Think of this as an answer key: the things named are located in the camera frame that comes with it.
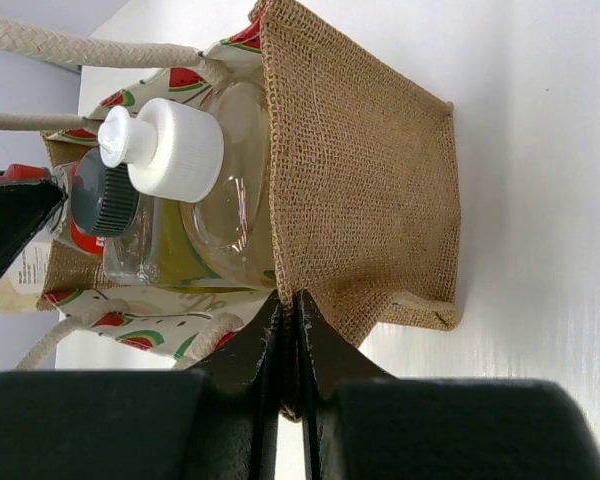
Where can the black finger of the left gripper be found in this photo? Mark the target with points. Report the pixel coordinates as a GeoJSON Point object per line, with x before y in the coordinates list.
{"type": "Point", "coordinates": [25, 208]}

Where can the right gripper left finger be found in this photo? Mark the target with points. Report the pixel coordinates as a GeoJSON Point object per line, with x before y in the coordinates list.
{"type": "Point", "coordinates": [215, 420]}

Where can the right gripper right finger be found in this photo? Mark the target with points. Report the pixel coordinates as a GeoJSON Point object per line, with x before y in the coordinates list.
{"type": "Point", "coordinates": [362, 423]}

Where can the burlap watermelon canvas bag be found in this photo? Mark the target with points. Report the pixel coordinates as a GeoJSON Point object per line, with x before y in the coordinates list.
{"type": "Point", "coordinates": [363, 185]}

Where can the red cap yellow bottle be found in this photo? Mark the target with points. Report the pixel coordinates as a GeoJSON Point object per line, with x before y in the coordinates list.
{"type": "Point", "coordinates": [21, 285]}

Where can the grey cap clear bottle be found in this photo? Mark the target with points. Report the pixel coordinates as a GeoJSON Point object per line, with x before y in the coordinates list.
{"type": "Point", "coordinates": [110, 205]}

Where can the white cap clear bottle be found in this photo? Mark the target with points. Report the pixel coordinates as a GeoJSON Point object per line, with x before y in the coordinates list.
{"type": "Point", "coordinates": [202, 177]}

